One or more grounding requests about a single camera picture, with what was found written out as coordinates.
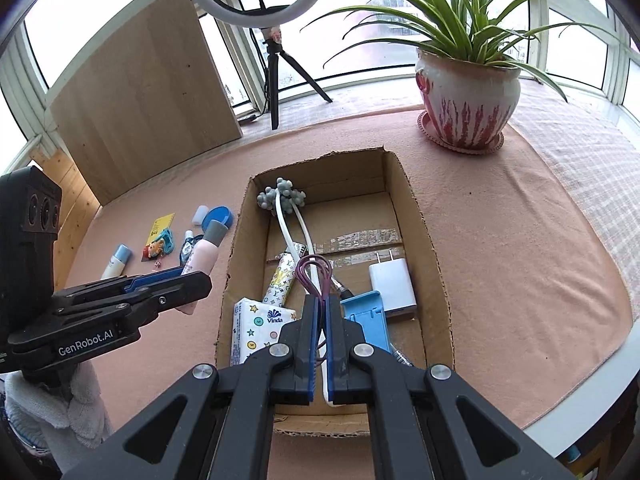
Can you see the light blue phone case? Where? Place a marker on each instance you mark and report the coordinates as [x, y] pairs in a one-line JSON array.
[[368, 311]]

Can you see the light wooden board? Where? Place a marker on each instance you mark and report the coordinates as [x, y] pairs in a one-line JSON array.
[[147, 99]]

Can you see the ring light on tripod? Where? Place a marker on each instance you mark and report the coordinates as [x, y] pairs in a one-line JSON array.
[[268, 20]]

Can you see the blue eye drop bottle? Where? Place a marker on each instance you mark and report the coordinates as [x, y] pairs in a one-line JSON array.
[[189, 241]]

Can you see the yellow black card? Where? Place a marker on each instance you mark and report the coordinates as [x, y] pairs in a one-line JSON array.
[[159, 224]]

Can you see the patterned lighter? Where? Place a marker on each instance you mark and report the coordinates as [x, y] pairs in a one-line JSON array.
[[281, 281]]

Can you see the small translucent white cap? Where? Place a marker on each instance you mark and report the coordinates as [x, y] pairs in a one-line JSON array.
[[199, 215]]

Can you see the pink plant saucer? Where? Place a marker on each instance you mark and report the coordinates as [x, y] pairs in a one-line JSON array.
[[427, 127]]

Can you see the cartoon doll keychain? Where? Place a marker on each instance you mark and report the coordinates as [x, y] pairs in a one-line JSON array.
[[153, 250]]

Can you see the dark pen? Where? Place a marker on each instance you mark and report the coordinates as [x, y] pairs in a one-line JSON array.
[[344, 292]]

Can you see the pink table mat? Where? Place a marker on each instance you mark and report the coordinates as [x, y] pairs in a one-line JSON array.
[[536, 301]]

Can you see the left white gloved hand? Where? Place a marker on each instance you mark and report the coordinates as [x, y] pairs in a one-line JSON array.
[[68, 429]]

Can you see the white power adapter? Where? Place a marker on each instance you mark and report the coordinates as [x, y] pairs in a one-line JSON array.
[[391, 278]]

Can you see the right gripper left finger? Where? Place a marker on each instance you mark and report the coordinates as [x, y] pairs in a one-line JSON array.
[[214, 424]]

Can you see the floral tissue pack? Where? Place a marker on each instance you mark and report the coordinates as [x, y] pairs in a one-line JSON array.
[[256, 326]]

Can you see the potted spider plant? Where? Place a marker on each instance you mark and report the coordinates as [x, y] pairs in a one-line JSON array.
[[467, 70]]

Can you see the pink cream tube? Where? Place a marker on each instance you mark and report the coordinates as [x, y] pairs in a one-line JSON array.
[[204, 254]]

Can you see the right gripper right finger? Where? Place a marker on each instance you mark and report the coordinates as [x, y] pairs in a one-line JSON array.
[[427, 423]]

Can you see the white blue sunscreen tube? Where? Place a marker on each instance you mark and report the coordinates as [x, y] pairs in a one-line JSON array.
[[117, 263]]

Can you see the blue round lid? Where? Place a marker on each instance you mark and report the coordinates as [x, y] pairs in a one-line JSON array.
[[221, 214]]

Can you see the pink checkered cloth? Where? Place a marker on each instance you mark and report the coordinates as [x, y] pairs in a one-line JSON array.
[[595, 161]]

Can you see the wooden plank panel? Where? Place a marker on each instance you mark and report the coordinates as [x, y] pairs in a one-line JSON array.
[[79, 207]]

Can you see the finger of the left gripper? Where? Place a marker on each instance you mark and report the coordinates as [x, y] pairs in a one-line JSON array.
[[155, 279], [170, 292]]

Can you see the cardboard box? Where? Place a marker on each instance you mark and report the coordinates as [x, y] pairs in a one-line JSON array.
[[359, 206]]

